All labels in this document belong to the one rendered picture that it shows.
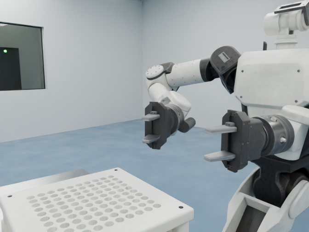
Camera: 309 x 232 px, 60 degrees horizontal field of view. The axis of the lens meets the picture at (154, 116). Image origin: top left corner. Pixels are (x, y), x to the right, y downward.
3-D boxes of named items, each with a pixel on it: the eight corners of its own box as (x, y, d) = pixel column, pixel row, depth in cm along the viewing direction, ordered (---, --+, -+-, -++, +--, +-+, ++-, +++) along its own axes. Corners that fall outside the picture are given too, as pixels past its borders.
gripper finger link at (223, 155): (212, 159, 50) (236, 153, 53) (201, 154, 53) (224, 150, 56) (212, 166, 51) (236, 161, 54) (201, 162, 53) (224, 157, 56)
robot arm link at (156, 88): (151, 97, 94) (138, 78, 111) (163, 118, 100) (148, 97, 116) (177, 82, 95) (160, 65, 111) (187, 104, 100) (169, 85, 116)
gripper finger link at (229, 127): (202, 131, 52) (226, 128, 55) (213, 135, 50) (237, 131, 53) (202, 123, 52) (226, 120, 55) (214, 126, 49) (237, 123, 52)
